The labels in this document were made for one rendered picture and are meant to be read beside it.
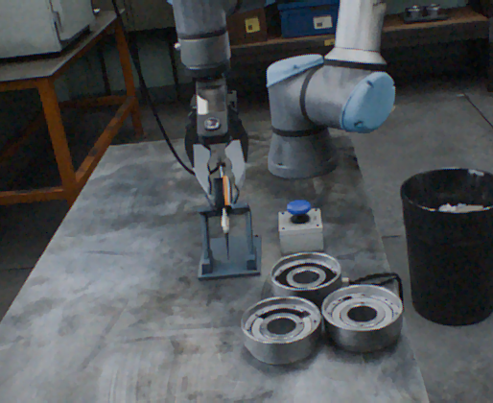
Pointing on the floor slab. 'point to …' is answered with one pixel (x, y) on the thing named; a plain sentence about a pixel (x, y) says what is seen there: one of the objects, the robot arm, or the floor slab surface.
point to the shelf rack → (466, 19)
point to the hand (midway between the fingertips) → (223, 187)
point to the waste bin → (455, 242)
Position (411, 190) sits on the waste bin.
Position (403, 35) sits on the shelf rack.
